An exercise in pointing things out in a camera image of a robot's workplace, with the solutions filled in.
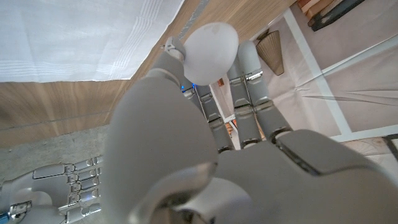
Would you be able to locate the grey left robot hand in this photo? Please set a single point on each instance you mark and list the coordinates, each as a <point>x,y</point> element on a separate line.
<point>264,186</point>

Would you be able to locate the small white cup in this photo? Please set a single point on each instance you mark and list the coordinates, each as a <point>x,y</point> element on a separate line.
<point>210,53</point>

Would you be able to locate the white cloth napkin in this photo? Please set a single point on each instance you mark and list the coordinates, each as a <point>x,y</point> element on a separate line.
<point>77,37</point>

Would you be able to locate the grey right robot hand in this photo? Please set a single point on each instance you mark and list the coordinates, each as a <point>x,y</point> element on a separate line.
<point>46,189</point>

